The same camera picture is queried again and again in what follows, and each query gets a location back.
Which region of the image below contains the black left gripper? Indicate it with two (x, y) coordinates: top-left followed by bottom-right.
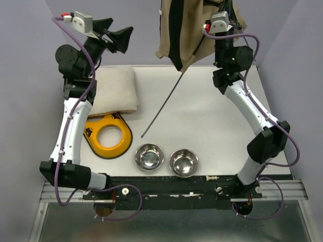
(80, 17), (133, 78)

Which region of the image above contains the black tent pole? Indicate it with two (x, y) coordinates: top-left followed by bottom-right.
(140, 35), (205, 138)

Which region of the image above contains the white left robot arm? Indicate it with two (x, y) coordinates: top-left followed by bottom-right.
(39, 15), (133, 199)

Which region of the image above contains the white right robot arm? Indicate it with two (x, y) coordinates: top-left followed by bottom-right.
(213, 30), (290, 198)

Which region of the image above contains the white fluffy pet cushion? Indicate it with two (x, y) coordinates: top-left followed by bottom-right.
(89, 66), (139, 117)

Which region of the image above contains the right steel pet bowl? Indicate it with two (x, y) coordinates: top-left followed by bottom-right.
(170, 149), (199, 178)

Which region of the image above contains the steel pet bowl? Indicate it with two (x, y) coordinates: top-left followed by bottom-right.
(170, 149), (199, 178)
(134, 143), (164, 171)

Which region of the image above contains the left steel pet bowl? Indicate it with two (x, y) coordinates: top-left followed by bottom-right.
(134, 143), (164, 171)

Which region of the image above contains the white chess piece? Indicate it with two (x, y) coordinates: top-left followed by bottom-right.
(205, 176), (219, 181)

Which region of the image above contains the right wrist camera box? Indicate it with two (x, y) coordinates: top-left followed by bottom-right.
(203, 11), (233, 34)

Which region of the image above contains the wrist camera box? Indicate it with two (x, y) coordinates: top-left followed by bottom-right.
(203, 11), (233, 34)
(61, 11), (93, 35)

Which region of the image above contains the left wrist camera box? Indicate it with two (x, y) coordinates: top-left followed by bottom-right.
(61, 11), (93, 35)

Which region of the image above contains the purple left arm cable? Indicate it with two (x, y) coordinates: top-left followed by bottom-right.
(51, 16), (143, 222)

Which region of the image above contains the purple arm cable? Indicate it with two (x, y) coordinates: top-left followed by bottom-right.
(51, 16), (143, 222)
(204, 32), (301, 220)

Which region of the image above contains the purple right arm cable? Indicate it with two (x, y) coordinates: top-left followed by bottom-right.
(204, 32), (301, 220)

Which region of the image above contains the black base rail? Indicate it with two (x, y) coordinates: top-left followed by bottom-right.
(93, 175), (256, 210)

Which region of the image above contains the aluminium extrusion rail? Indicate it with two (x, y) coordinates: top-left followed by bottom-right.
(39, 179), (309, 203)

